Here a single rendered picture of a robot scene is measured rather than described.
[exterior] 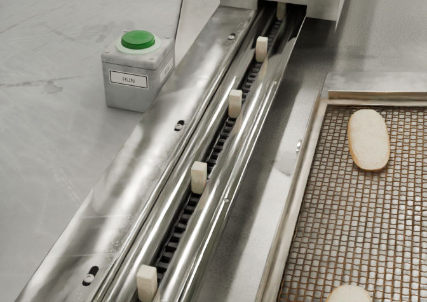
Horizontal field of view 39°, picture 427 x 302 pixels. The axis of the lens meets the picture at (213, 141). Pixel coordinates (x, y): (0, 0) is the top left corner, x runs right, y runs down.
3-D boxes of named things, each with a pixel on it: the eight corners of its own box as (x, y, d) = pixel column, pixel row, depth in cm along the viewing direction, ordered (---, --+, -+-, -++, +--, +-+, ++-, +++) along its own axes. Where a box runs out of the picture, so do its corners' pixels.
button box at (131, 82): (129, 98, 84) (123, 25, 77) (183, 108, 82) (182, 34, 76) (104, 131, 78) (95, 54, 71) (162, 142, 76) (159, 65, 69)
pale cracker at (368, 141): (345, 114, 63) (345, 104, 62) (384, 111, 62) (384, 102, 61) (350, 173, 55) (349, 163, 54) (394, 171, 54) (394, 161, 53)
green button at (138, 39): (129, 39, 76) (128, 27, 75) (159, 44, 75) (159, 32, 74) (116, 53, 73) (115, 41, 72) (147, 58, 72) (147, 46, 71)
